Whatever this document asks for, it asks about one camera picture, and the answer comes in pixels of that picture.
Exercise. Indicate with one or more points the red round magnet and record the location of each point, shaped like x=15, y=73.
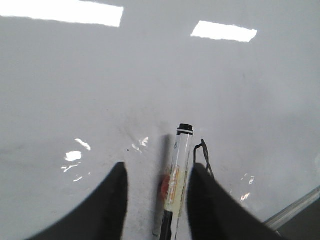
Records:
x=164, y=186

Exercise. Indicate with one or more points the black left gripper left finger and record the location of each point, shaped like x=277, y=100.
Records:
x=101, y=216

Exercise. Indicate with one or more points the aluminium whiteboard frame rail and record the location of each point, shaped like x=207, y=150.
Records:
x=284, y=216

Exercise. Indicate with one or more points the white whiteboard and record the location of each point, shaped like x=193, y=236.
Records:
x=85, y=84

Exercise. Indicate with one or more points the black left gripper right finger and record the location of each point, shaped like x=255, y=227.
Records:
x=214, y=215

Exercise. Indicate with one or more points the white whiteboard marker pen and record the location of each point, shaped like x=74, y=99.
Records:
x=167, y=226

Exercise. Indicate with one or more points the clear adhesive tape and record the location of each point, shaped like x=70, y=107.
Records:
x=176, y=191

